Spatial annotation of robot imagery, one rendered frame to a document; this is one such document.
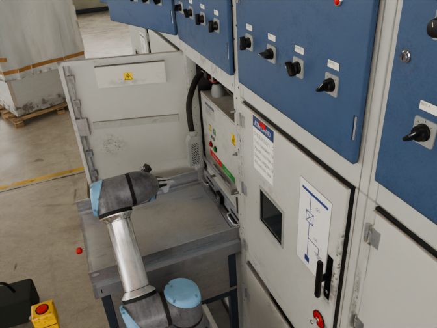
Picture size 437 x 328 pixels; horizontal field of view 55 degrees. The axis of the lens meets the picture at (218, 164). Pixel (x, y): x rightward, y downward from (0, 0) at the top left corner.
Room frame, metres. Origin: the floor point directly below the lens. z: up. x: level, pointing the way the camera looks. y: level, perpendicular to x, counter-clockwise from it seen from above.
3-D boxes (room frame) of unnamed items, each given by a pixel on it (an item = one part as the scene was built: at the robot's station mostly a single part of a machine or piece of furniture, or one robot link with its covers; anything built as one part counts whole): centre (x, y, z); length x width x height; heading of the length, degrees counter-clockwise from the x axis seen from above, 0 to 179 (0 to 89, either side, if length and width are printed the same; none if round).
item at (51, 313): (1.10, 0.71, 0.85); 0.08 x 0.08 x 0.10; 20
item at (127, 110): (2.08, 0.44, 1.21); 0.63 x 0.07 x 0.74; 94
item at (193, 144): (1.95, 0.12, 1.09); 0.08 x 0.05 x 0.17; 110
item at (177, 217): (1.64, 0.34, 0.82); 0.68 x 0.62 x 0.06; 110
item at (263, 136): (1.21, -0.15, 1.47); 0.15 x 0.01 x 0.21; 20
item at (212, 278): (1.64, 0.34, 0.46); 0.64 x 0.58 x 0.66; 110
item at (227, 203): (1.78, -0.03, 0.89); 0.54 x 0.05 x 0.06; 20
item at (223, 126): (1.77, -0.01, 1.15); 0.48 x 0.01 x 0.48; 20
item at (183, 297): (0.99, 0.16, 1.03); 0.13 x 0.12 x 0.14; 110
